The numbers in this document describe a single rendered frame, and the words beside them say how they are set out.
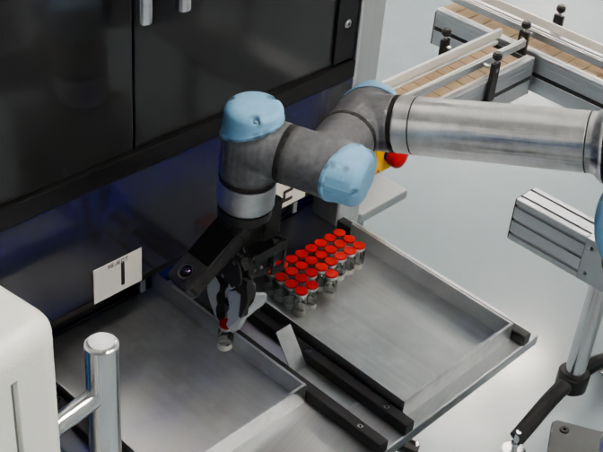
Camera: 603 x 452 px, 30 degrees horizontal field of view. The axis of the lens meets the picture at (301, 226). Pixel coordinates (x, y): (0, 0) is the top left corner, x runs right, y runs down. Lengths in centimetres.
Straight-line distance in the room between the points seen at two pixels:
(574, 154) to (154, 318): 72
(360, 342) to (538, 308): 161
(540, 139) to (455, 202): 231
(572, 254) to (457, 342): 97
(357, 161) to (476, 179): 248
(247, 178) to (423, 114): 23
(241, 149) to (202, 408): 42
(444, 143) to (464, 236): 213
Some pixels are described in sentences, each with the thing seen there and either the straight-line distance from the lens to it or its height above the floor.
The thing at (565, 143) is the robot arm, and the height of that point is 136.
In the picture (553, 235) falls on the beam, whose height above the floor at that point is 51.
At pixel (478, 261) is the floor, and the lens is 343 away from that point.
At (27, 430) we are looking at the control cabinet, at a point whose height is 147.
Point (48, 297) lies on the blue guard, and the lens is 155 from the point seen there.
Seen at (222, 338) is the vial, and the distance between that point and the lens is 159.
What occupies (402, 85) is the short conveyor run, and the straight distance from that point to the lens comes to 233.
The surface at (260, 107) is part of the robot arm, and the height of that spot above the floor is 135.
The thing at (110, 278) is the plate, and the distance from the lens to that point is 161.
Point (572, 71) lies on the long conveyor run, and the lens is 250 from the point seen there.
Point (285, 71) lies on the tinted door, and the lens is 169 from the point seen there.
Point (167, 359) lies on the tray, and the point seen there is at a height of 88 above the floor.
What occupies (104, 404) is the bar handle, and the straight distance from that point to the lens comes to 85.
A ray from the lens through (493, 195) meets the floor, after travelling 374.
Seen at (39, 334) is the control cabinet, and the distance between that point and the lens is 74.
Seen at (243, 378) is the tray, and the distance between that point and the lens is 166.
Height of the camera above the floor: 203
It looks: 36 degrees down
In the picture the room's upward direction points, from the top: 5 degrees clockwise
